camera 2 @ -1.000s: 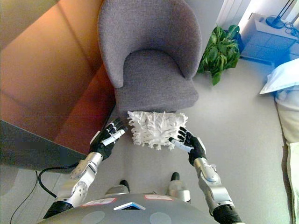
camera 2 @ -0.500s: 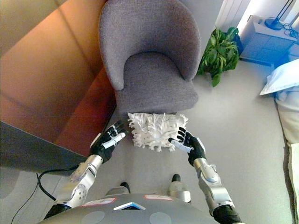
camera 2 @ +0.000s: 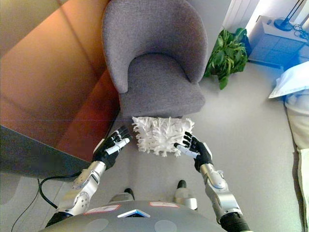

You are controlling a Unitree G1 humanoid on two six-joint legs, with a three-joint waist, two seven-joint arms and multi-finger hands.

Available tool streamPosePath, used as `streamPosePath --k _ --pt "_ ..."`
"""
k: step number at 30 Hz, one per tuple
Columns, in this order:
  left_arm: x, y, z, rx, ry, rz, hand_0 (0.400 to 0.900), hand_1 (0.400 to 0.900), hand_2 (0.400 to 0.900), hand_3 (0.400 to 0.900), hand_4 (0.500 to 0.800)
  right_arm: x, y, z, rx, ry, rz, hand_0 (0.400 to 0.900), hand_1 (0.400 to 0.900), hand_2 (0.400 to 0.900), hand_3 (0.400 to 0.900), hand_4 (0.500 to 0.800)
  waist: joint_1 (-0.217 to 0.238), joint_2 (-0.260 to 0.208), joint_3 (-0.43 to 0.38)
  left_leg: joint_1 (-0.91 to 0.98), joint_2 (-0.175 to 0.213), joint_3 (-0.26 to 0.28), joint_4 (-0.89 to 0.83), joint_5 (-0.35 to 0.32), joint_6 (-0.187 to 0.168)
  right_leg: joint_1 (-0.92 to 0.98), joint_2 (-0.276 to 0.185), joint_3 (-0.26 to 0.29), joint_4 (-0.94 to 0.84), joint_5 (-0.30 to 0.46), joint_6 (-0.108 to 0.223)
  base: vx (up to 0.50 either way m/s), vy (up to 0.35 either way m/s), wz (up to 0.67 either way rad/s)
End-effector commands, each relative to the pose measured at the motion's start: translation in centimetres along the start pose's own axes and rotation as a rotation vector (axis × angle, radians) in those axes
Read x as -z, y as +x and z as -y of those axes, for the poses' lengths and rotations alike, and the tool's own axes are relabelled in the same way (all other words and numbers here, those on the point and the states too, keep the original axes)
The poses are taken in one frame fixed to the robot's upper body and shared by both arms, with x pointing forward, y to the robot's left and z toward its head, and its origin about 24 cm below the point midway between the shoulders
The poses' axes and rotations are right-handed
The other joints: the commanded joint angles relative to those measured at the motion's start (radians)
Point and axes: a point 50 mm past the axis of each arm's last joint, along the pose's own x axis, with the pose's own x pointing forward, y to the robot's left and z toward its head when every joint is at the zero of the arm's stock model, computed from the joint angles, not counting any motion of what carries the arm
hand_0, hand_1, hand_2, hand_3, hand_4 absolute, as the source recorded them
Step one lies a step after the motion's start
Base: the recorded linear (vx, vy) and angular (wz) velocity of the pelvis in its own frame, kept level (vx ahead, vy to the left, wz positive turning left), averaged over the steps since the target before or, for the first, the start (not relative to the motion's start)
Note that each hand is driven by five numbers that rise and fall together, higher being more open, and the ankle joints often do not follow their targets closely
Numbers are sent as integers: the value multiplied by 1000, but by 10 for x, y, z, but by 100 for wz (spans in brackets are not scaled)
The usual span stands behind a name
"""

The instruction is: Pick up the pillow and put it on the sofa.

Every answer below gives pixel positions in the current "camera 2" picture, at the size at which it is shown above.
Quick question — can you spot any dark grey desk edge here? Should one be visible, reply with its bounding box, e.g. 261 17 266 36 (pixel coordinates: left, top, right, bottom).
0 124 94 179

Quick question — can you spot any white bedside cabinet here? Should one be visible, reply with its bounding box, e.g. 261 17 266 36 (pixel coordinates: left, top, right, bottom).
248 15 309 68

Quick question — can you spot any black cable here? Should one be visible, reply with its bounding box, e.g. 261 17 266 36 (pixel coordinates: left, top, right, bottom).
38 170 84 210

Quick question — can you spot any grey robot torso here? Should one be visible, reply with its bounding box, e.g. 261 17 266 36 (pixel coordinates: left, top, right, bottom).
38 200 227 232

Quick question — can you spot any white bed with duvet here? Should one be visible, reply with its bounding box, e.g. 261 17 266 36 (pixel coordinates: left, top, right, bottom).
284 90 309 232

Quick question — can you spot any light blue bed pillow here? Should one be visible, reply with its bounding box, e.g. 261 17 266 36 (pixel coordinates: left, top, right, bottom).
268 60 309 99

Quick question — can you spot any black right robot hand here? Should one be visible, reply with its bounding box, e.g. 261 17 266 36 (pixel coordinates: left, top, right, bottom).
174 131 214 173

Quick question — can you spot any green potted plant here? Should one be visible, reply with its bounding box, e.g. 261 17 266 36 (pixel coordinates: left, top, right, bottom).
203 28 249 90

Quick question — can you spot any silver right robot leg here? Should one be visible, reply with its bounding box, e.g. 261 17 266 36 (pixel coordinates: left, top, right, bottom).
172 180 198 210

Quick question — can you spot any white shaggy pillow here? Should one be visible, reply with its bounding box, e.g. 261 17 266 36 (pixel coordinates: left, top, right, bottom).
131 116 195 158

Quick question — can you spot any black desk lamp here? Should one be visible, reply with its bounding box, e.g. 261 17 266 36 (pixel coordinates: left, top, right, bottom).
273 0 305 32

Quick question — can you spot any silver robot leg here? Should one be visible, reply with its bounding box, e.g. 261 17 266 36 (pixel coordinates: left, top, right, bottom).
109 188 135 203
172 180 198 210

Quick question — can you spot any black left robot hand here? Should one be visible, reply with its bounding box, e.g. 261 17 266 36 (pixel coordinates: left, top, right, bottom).
93 125 133 170

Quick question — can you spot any grey fabric armchair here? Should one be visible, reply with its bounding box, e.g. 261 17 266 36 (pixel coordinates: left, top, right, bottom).
101 0 209 119

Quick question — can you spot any silver left robot leg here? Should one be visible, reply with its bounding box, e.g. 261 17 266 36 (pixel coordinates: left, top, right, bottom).
109 188 135 203

